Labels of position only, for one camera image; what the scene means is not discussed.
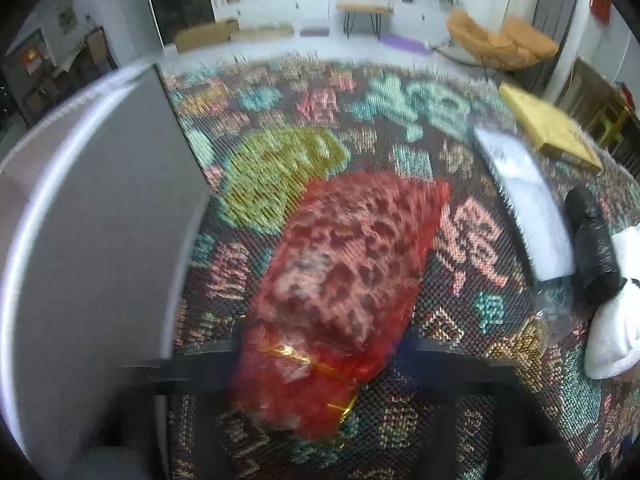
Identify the orange lounge chair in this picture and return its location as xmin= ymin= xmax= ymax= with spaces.
xmin=445 ymin=9 xmax=560 ymax=72

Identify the black cloth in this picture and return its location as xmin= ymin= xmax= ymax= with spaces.
xmin=565 ymin=186 xmax=623 ymax=306

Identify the white plush towel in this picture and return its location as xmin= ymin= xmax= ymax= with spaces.
xmin=582 ymin=225 xmax=640 ymax=381

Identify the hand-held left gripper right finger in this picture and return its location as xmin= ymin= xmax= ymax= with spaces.
xmin=405 ymin=335 xmax=586 ymax=480

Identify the green stool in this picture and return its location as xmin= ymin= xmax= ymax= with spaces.
xmin=592 ymin=112 xmax=626 ymax=146

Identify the woven patterned blanket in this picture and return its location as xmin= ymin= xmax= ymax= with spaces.
xmin=160 ymin=52 xmax=640 ymax=480

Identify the framed wall picture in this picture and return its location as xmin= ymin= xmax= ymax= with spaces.
xmin=56 ymin=5 xmax=78 ymax=33

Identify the grey storage box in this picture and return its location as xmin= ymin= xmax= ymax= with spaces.
xmin=0 ymin=60 xmax=213 ymax=480

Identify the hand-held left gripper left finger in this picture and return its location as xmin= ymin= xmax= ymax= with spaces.
xmin=65 ymin=337 xmax=246 ymax=480

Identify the flat cardboard box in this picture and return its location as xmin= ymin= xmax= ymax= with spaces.
xmin=230 ymin=22 xmax=296 ymax=42

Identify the red mesh bag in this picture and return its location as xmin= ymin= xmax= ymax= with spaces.
xmin=232 ymin=170 xmax=453 ymax=441

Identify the purple mat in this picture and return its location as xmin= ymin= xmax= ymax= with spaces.
xmin=380 ymin=34 xmax=432 ymax=56

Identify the white barcode packet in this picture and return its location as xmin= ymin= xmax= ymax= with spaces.
xmin=470 ymin=120 xmax=578 ymax=286

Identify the dark wooden furniture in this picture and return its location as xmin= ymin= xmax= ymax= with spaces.
xmin=555 ymin=57 xmax=640 ymax=161

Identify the white television cabinet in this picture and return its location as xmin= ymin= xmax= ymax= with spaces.
xmin=212 ymin=0 xmax=451 ymax=41

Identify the wooden coffee table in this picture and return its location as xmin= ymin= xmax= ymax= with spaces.
xmin=335 ymin=1 xmax=395 ymax=38

